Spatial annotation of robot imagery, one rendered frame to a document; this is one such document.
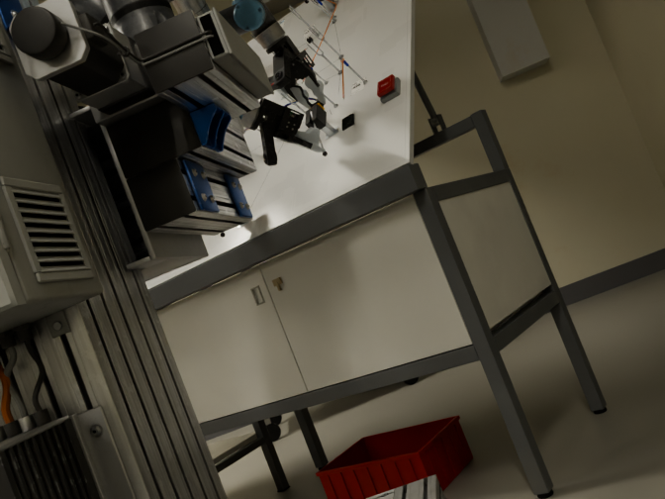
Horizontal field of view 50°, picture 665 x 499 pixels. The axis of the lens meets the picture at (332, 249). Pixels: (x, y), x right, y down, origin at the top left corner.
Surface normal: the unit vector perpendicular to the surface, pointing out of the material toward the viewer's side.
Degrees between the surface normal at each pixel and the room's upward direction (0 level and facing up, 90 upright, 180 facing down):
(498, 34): 90
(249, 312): 90
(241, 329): 90
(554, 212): 90
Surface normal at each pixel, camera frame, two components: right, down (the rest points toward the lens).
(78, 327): -0.14, 0.00
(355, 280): -0.55, 0.18
